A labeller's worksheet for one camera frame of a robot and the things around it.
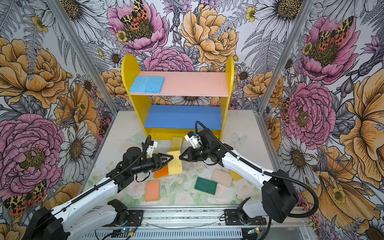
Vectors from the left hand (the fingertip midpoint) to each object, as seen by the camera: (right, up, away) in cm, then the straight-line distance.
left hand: (172, 162), depth 76 cm
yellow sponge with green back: (-1, +6, +26) cm, 26 cm away
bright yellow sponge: (+2, -1, -2) cm, 3 cm away
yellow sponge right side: (+34, -9, +8) cm, 36 cm away
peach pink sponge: (-11, -16, +6) cm, 21 cm away
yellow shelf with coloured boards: (-8, +21, +16) cm, 27 cm away
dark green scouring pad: (+18, -14, +8) cm, 24 cm away
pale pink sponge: (+27, -11, +11) cm, 31 cm away
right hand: (+5, +1, -1) cm, 5 cm away
